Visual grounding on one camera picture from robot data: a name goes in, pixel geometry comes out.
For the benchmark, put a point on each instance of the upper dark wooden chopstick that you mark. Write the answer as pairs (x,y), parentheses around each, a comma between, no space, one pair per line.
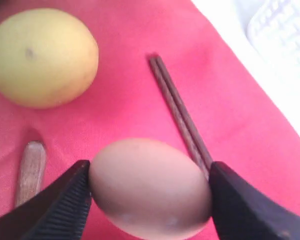
(206,159)

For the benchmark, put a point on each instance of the dark wooden chopstick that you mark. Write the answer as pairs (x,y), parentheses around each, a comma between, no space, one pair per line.
(206,159)
(171,102)

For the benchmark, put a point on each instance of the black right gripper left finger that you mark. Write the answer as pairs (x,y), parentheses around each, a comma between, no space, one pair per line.
(58,212)

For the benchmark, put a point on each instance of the lower dark wooden chopstick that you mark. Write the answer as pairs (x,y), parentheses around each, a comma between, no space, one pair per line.
(171,102)

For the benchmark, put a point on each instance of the yellow lemon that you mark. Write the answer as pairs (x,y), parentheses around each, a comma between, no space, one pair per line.
(47,58)

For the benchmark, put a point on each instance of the brown egg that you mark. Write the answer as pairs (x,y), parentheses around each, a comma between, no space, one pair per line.
(150,190)

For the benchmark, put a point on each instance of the white perforated plastic basket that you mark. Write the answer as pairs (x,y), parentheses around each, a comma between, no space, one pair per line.
(274,31)

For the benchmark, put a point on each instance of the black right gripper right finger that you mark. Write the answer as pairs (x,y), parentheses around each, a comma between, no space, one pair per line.
(241,212)

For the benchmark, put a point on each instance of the brown wooden spoon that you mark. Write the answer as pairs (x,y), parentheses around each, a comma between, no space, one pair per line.
(31,172)

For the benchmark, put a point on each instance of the red tablecloth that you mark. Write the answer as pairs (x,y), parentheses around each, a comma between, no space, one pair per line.
(238,122)

